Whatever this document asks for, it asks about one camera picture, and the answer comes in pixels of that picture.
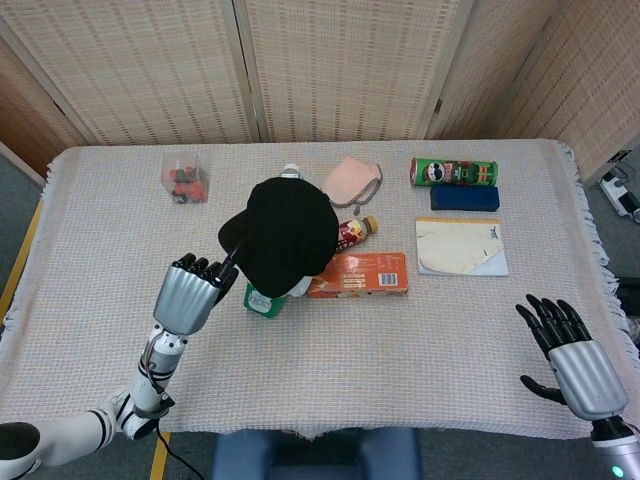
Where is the white foam mannequin head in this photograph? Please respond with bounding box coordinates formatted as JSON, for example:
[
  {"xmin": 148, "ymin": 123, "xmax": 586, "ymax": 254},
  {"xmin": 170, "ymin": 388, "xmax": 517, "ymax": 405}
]
[{"xmin": 287, "ymin": 273, "xmax": 314, "ymax": 299}]

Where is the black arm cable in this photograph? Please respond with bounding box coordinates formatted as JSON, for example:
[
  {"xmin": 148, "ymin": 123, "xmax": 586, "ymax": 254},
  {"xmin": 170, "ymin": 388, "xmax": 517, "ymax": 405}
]
[{"xmin": 147, "ymin": 367, "xmax": 209, "ymax": 480}]

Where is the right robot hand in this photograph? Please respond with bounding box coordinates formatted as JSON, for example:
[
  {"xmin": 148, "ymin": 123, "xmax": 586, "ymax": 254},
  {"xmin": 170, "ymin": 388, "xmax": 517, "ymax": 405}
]
[{"xmin": 515, "ymin": 293, "xmax": 630, "ymax": 422}]

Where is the white notepad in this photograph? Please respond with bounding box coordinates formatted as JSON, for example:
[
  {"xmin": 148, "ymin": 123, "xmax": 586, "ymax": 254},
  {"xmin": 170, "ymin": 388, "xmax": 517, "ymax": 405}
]
[{"xmin": 415, "ymin": 216, "xmax": 511, "ymax": 278}]

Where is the dark blue case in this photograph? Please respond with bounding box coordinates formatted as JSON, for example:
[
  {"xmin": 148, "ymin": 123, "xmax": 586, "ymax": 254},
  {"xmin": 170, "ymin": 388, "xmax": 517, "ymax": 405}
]
[{"xmin": 429, "ymin": 185, "xmax": 502, "ymax": 212}]

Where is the clear plastic box of items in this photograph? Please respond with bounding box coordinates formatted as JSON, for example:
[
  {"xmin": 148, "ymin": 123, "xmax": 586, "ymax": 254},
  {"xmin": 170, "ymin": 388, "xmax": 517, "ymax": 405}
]
[{"xmin": 160, "ymin": 152, "xmax": 210, "ymax": 206}]

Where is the orange cardboard box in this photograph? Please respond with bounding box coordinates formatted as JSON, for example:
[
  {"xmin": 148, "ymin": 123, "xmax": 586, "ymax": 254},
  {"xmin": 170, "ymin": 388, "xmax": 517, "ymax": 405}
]
[{"xmin": 306, "ymin": 251, "xmax": 410, "ymax": 300}]

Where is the white woven tablecloth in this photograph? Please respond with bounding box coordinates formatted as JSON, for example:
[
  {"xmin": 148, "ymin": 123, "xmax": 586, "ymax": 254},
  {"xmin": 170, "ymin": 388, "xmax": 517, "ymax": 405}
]
[{"xmin": 0, "ymin": 138, "xmax": 632, "ymax": 441}]

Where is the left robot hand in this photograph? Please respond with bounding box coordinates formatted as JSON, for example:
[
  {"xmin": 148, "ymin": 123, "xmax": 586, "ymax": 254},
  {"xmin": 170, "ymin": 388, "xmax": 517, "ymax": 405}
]
[{"xmin": 152, "ymin": 239, "xmax": 247, "ymax": 337}]

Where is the white power strip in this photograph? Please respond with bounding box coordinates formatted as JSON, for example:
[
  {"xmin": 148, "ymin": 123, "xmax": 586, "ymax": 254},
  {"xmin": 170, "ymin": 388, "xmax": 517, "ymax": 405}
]
[{"xmin": 598, "ymin": 149, "xmax": 640, "ymax": 224}]

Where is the pink cloth pouch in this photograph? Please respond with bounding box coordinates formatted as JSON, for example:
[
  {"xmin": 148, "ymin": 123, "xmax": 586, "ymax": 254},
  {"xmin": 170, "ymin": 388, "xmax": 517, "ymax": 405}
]
[{"xmin": 321, "ymin": 155, "xmax": 385, "ymax": 217}]

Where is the green Pringles can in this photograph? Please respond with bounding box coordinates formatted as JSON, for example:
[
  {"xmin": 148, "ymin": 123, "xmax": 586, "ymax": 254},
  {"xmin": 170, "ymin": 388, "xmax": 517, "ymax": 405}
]
[{"xmin": 410, "ymin": 156, "xmax": 500, "ymax": 189}]

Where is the green yellow-lidded jar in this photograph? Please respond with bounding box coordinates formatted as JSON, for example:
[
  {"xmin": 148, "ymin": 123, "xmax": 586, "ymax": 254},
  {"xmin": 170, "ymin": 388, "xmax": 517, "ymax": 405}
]
[{"xmin": 242, "ymin": 280, "xmax": 291, "ymax": 320}]

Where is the bamboo folding screen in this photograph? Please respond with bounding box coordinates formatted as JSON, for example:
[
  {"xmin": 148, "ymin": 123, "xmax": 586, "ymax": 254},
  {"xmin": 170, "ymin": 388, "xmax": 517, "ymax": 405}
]
[{"xmin": 0, "ymin": 0, "xmax": 640, "ymax": 189}]

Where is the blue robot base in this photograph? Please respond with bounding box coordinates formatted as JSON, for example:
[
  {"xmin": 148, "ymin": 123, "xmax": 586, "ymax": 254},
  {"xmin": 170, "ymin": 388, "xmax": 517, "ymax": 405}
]
[{"xmin": 209, "ymin": 427, "xmax": 424, "ymax": 480}]

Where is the black baseball cap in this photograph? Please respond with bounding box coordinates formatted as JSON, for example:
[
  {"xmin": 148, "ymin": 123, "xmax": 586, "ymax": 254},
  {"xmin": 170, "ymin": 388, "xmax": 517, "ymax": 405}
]
[{"xmin": 218, "ymin": 176, "xmax": 340, "ymax": 298}]

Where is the dark red drink bottle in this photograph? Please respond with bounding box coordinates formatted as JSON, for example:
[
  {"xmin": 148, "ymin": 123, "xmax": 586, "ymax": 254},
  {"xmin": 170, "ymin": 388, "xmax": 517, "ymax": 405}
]
[{"xmin": 333, "ymin": 215, "xmax": 380, "ymax": 255}]

